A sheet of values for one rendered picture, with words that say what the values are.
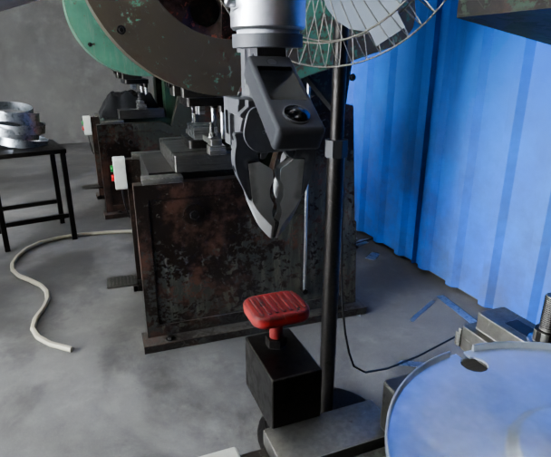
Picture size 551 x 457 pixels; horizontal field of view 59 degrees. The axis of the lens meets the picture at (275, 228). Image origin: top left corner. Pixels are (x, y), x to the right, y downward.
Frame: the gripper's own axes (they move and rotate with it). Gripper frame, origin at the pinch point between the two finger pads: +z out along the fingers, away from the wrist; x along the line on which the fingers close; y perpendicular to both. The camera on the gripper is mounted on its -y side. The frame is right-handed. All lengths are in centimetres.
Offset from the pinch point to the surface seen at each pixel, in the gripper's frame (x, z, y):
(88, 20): 14, -38, 270
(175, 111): -35, 16, 295
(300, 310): -2.0, 9.3, -2.5
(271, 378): 2.7, 14.8, -6.0
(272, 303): 0.4, 9.2, 0.2
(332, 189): -34, 12, 53
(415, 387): -4.2, 7.1, -21.0
